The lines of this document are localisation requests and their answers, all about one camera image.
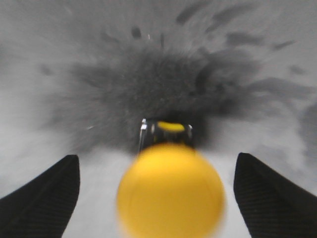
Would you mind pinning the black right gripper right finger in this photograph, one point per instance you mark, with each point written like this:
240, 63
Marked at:
271, 205

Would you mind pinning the yellow mushroom push button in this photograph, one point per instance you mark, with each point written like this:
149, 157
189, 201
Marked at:
170, 190

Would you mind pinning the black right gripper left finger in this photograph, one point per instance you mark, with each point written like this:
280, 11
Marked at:
42, 208

